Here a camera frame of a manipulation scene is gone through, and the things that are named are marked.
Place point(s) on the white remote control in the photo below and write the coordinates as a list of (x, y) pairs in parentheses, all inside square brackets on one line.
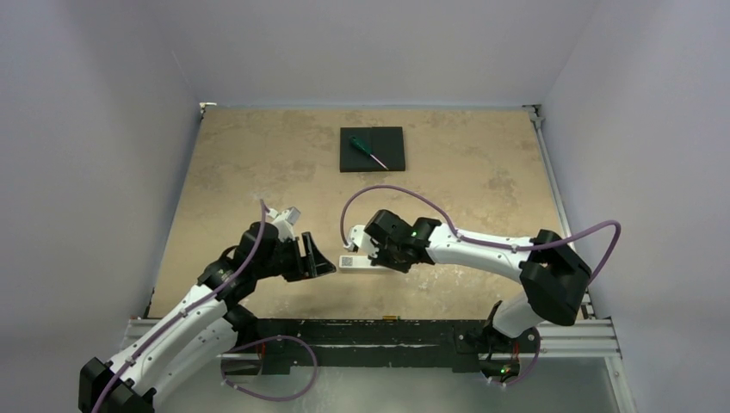
[(359, 264)]

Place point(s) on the aluminium frame rail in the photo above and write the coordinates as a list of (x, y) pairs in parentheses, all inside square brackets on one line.
[(537, 120)]

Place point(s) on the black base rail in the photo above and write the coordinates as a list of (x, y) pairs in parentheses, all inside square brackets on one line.
[(373, 343)]

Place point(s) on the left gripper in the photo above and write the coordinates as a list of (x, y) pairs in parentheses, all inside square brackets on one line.
[(300, 270)]

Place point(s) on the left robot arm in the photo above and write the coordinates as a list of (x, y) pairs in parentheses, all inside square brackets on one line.
[(207, 322)]

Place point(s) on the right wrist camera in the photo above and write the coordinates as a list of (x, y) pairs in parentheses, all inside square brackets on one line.
[(358, 241)]

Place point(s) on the black foam pad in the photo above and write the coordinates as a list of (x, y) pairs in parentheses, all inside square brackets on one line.
[(387, 143)]

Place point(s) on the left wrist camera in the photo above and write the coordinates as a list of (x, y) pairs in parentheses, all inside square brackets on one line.
[(284, 221)]

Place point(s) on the green handled screwdriver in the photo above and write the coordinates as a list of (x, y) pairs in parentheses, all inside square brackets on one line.
[(364, 148)]

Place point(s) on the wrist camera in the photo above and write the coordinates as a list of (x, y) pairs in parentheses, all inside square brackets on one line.
[(284, 221), (358, 241)]

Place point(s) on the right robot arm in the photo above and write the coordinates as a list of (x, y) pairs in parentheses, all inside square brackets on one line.
[(553, 277)]

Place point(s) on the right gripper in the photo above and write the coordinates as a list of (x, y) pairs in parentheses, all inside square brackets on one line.
[(389, 256)]

